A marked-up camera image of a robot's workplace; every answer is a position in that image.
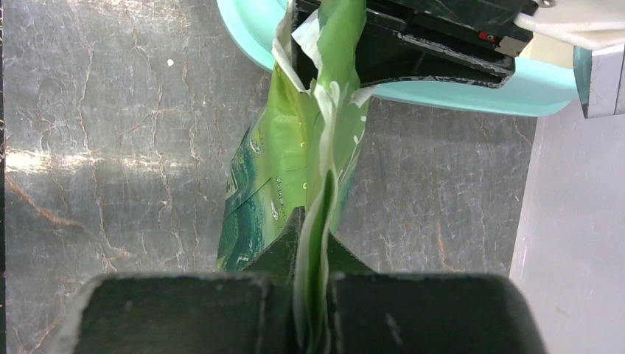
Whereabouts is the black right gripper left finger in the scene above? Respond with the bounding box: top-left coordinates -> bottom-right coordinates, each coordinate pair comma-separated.
49,206 -> 306,354

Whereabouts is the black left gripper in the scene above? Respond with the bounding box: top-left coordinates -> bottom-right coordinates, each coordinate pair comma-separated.
291,1 -> 537,89

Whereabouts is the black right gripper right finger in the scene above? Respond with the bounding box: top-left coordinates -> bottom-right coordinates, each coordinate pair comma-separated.
324,232 -> 548,354

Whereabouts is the teal plastic litter box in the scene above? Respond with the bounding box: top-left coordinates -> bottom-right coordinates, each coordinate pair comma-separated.
217,1 -> 578,117

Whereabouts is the green litter bag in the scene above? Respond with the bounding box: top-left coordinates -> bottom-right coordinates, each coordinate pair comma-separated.
217,1 -> 372,353

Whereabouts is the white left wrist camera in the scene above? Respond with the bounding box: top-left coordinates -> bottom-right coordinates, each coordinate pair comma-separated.
514,0 -> 624,119

